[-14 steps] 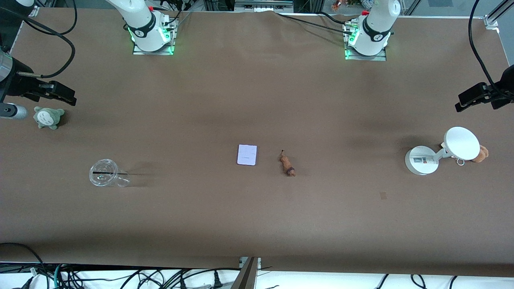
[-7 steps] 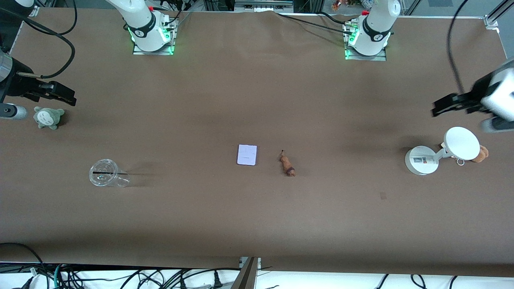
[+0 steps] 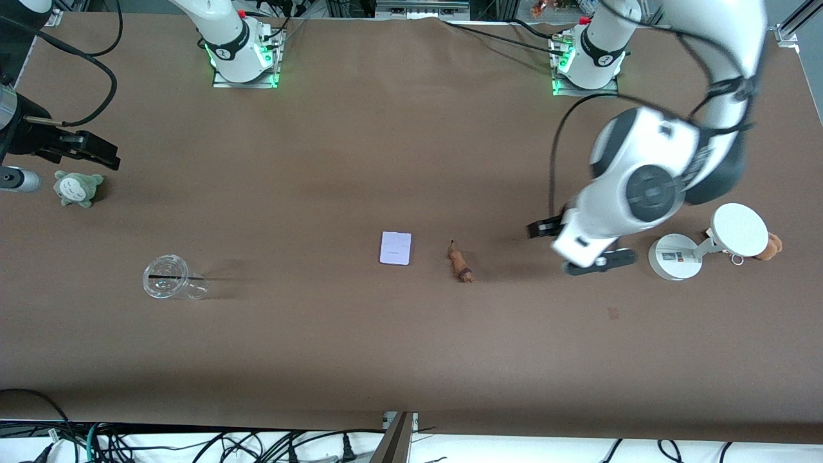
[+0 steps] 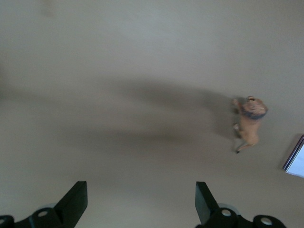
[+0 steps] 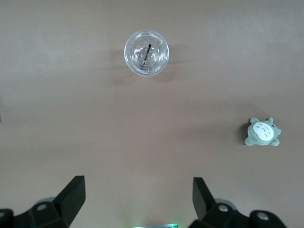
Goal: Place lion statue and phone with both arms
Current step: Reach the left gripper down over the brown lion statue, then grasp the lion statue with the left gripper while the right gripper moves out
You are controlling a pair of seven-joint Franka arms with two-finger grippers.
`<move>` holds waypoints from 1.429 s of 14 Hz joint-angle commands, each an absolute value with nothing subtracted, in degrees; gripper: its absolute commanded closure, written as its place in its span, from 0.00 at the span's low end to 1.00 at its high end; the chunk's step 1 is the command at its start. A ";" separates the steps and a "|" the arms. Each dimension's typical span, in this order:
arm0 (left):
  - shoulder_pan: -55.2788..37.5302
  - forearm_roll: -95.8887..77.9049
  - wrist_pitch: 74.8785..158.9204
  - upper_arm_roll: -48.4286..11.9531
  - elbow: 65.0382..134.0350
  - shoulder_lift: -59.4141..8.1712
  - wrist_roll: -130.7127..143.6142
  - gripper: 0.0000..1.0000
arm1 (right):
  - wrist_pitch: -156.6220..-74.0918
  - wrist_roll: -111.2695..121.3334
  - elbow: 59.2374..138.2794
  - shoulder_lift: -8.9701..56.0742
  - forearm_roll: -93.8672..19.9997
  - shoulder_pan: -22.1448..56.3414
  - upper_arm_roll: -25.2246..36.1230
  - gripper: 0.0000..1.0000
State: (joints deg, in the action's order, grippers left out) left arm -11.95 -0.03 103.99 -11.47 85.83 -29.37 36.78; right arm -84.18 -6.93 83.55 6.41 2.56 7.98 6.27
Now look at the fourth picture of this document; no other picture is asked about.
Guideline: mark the purple smartphone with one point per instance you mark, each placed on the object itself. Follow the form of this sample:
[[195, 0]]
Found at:
[[298, 161]]

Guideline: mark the tan toy dog figurine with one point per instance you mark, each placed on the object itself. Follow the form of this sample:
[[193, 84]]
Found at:
[[249, 123]]

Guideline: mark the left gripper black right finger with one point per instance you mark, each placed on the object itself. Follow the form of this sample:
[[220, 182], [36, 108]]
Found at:
[[206, 206]]

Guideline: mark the brown table cover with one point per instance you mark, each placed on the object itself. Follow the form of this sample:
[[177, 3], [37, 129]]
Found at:
[[118, 59]]

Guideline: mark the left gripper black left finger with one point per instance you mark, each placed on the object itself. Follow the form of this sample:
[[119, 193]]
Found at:
[[71, 206]]

